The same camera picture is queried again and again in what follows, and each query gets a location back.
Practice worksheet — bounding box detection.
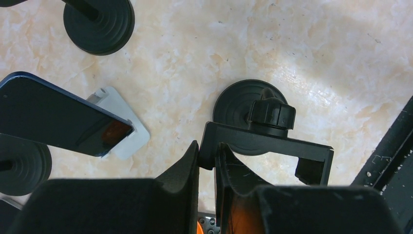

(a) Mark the grey building baseplate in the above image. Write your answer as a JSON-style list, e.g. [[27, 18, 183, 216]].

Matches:
[[197, 212, 221, 234]]

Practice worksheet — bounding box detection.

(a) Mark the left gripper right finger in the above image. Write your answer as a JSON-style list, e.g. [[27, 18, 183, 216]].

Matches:
[[215, 143, 402, 234]]

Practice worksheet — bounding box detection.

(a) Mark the black phone stand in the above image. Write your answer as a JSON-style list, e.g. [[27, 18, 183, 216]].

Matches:
[[198, 79, 334, 185], [0, 134, 52, 196], [63, 0, 135, 56]]

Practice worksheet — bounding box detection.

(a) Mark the black phone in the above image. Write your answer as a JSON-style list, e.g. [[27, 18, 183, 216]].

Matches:
[[0, 198, 22, 234], [0, 72, 127, 156]]

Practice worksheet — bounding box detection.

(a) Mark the white plastic phone holder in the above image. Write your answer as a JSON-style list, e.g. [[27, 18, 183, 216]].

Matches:
[[87, 86, 150, 160]]

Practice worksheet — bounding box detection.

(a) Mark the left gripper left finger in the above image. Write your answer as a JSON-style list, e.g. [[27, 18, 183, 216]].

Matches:
[[8, 141, 199, 234]]

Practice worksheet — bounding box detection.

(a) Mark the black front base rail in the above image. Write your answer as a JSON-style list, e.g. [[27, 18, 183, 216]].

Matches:
[[352, 99, 413, 234]]

